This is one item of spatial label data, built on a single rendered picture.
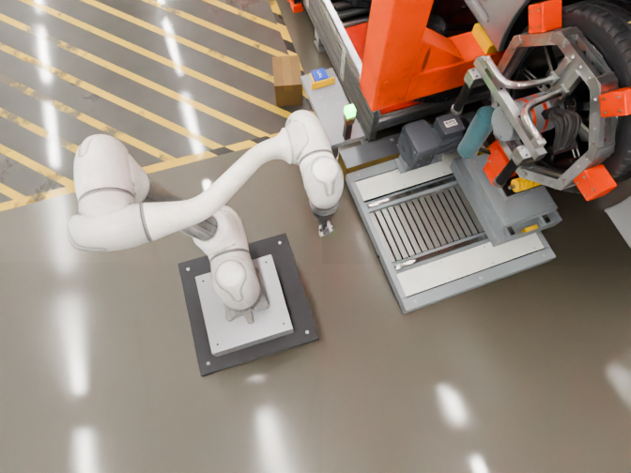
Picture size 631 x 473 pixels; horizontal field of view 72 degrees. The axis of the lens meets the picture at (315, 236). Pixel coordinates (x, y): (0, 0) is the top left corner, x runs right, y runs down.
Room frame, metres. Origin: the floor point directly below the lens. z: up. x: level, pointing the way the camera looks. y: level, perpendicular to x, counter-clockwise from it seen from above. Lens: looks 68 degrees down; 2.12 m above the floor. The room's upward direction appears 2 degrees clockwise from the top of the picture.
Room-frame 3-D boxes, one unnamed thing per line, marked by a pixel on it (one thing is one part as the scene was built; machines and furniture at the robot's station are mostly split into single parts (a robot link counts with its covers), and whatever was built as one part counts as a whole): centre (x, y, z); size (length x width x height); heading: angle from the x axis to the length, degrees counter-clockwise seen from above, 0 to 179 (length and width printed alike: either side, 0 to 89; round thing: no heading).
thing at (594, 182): (0.75, -0.94, 0.85); 0.09 x 0.08 x 0.07; 21
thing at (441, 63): (1.50, -0.60, 0.69); 0.52 x 0.17 x 0.35; 111
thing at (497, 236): (1.10, -0.98, 0.13); 0.50 x 0.36 x 0.10; 21
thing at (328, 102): (1.36, -0.06, 0.44); 0.43 x 0.17 x 0.03; 21
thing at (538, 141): (0.90, -0.74, 1.03); 0.19 x 0.18 x 0.11; 111
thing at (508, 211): (1.10, -0.98, 0.32); 0.40 x 0.30 x 0.28; 21
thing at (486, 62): (1.09, -0.67, 1.03); 0.19 x 0.18 x 0.11; 111
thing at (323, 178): (0.60, -0.02, 1.09); 0.13 x 0.11 x 0.16; 18
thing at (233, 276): (0.45, 0.30, 0.56); 0.18 x 0.16 x 0.22; 18
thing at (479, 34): (1.56, -0.76, 0.70); 0.14 x 0.14 x 0.05; 21
